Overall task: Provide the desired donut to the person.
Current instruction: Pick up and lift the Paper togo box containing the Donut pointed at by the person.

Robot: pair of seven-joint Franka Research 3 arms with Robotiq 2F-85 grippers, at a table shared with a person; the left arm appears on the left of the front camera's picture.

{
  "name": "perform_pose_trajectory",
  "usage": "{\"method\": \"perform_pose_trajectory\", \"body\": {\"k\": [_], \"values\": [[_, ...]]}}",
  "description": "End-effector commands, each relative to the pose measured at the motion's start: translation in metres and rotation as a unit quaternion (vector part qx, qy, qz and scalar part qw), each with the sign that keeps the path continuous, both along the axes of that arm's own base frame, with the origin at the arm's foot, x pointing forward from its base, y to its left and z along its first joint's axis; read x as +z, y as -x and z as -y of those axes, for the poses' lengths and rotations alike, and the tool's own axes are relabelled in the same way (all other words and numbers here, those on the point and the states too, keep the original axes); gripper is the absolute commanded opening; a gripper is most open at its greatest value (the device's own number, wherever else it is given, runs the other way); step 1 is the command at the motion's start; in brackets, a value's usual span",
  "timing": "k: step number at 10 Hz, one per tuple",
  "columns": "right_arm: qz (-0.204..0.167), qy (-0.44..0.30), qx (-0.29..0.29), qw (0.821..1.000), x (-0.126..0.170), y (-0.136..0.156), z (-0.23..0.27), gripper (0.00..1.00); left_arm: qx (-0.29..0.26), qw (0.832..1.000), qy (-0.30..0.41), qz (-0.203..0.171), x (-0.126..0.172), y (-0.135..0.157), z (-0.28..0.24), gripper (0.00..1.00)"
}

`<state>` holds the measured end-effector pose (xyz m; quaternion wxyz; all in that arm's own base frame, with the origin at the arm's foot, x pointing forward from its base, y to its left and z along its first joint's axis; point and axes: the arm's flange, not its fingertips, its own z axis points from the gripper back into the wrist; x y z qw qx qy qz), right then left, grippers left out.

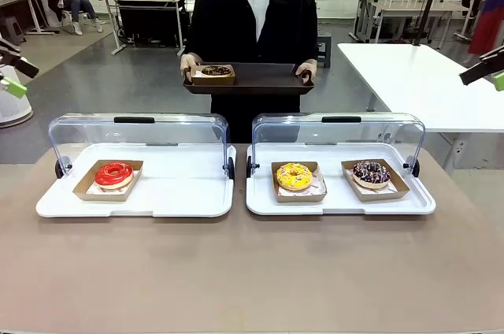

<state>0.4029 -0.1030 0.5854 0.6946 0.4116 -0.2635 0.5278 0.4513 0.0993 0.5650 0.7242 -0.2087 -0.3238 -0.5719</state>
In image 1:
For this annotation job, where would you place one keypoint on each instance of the brown cardboard donut tray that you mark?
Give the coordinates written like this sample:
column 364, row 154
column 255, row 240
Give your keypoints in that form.
column 84, row 192
column 212, row 80
column 397, row 188
column 299, row 197

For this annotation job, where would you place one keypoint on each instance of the purple sprinkled chocolate donut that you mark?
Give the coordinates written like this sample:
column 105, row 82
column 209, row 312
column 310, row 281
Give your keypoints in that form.
column 372, row 174

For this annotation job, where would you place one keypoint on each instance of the chocolate glazed donut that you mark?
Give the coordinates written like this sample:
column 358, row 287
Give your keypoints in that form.
column 216, row 71

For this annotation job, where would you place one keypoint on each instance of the dark brown serving tray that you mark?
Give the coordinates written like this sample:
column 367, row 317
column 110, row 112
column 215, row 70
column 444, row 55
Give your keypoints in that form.
column 267, row 78

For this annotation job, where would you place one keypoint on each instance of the person in red blue dress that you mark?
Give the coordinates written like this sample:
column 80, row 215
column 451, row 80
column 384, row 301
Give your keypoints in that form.
column 490, row 11

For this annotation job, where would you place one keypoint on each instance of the red glazed donut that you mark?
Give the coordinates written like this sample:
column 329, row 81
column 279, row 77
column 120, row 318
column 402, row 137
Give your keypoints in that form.
column 106, row 178

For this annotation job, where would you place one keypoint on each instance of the yellow sprinkled donut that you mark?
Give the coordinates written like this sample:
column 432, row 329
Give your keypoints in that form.
column 294, row 177

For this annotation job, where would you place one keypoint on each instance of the person in black cardigan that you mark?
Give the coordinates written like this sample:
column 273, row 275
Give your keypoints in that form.
column 236, row 15

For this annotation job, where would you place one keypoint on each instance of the cardigan person's right hand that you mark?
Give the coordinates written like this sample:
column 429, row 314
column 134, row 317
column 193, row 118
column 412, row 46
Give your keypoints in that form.
column 188, row 64

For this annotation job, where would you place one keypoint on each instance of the cardigan person's left hand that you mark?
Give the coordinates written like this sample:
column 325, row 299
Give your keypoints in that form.
column 307, row 68

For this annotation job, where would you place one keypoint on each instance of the grey plastic stool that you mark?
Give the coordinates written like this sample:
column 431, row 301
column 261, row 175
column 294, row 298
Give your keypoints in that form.
column 13, row 32

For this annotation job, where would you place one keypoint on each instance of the white side table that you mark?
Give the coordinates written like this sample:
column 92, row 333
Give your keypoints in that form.
column 413, row 82

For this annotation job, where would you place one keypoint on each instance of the black tripod pole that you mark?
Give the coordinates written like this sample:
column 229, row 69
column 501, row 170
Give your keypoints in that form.
column 427, row 3

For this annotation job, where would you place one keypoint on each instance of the grey-topped background workbench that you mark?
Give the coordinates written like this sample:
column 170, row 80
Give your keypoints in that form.
column 405, row 7

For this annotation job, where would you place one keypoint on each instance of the clear hinged display lid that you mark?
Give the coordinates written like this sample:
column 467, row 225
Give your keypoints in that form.
column 157, row 131
column 315, row 131

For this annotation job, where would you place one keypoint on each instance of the black step stool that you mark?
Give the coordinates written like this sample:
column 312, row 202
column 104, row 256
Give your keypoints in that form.
column 323, row 48

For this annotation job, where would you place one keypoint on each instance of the white display tray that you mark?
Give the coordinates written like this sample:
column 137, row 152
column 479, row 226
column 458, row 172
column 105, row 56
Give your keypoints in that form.
column 338, row 200
column 177, row 192

